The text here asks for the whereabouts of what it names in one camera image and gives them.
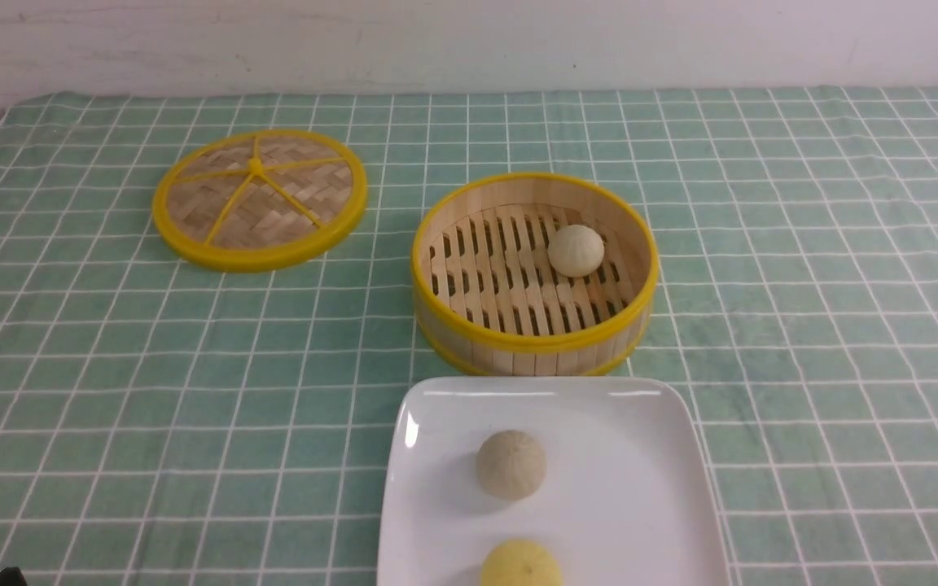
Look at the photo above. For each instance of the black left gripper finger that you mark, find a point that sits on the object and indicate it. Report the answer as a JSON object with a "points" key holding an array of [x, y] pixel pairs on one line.
{"points": [[12, 576]]}

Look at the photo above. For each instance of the yellow steamed bun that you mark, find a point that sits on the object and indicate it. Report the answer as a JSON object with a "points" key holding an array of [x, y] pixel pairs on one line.
{"points": [[520, 562]]}

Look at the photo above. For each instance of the beige steamed bun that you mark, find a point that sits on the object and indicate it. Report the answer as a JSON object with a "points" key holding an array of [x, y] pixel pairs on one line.
{"points": [[511, 465]]}

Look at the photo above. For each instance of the white square plate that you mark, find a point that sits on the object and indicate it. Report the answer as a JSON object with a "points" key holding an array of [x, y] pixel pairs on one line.
{"points": [[625, 499]]}

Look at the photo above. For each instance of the white steamed bun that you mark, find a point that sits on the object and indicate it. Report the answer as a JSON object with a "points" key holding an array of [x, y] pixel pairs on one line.
{"points": [[576, 251]]}

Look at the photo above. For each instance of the green checked tablecloth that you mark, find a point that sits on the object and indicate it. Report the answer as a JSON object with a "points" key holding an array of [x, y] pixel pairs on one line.
{"points": [[162, 424]]}

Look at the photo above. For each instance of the yellow rimmed bamboo steamer lid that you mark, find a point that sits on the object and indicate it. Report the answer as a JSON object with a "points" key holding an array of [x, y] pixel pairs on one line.
{"points": [[261, 201]]}

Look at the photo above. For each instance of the yellow rimmed bamboo steamer basket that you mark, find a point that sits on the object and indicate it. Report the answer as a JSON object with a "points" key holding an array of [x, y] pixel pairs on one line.
{"points": [[488, 300]]}

